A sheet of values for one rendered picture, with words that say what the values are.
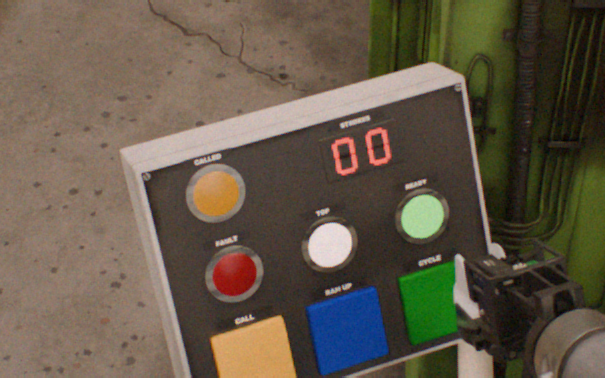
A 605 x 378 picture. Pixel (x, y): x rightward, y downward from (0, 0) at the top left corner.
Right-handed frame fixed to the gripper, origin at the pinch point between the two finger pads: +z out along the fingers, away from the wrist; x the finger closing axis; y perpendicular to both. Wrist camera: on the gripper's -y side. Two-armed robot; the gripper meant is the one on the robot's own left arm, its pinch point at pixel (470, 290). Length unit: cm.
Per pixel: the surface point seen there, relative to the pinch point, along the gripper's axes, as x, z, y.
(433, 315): 0.8, 9.4, -6.1
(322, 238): 10.6, 9.8, 5.5
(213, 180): 19.9, 9.8, 14.4
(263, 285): 17.3, 10.2, 2.4
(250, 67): -26, 185, -20
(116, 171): 11, 168, -30
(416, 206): 0.4, 9.8, 5.8
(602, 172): -31.4, 32.2, -6.0
